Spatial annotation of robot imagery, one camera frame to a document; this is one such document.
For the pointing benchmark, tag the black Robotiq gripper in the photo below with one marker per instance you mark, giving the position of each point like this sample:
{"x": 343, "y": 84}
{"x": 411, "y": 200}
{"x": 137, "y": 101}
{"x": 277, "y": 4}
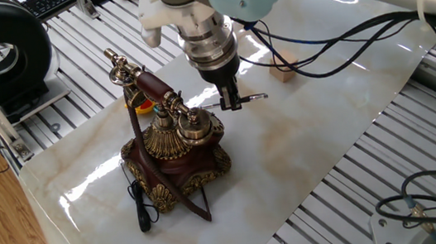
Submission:
{"x": 220, "y": 71}

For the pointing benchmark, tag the antique brass rotary phone base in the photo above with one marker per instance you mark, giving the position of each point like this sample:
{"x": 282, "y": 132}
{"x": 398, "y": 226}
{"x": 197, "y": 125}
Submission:
{"x": 181, "y": 164}

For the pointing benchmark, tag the glossy marble pattern mat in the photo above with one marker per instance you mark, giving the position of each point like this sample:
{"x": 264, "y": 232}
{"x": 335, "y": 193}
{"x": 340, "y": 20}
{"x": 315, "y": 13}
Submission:
{"x": 288, "y": 151}

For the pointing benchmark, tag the brass and maroon phone handset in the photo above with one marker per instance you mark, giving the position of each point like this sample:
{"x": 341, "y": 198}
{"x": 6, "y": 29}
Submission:
{"x": 153, "y": 87}

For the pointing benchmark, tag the silver and black pen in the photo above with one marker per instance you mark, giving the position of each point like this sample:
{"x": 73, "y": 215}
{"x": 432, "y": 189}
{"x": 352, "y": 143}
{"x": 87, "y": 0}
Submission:
{"x": 254, "y": 98}

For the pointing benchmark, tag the silver robot base mounting plate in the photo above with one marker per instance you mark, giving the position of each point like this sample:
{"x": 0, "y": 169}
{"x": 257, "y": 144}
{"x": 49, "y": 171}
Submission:
{"x": 390, "y": 234}

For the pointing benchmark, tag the black computer keyboard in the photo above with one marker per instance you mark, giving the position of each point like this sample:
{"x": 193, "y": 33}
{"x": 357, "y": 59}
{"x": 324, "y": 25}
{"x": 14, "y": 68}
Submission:
{"x": 49, "y": 3}

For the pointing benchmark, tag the white plastic wrist mount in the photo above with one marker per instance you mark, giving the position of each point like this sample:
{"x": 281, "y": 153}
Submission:
{"x": 163, "y": 14}

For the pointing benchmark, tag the yellow orange turtle toy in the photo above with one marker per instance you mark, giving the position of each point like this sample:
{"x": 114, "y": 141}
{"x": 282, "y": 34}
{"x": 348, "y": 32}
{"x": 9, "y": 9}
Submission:
{"x": 144, "y": 108}

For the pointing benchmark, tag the small wooden cube block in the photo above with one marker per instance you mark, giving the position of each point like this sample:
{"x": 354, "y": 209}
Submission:
{"x": 283, "y": 74}

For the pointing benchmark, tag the aluminium upright post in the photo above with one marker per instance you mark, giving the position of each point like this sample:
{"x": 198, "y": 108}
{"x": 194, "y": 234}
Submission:
{"x": 85, "y": 5}

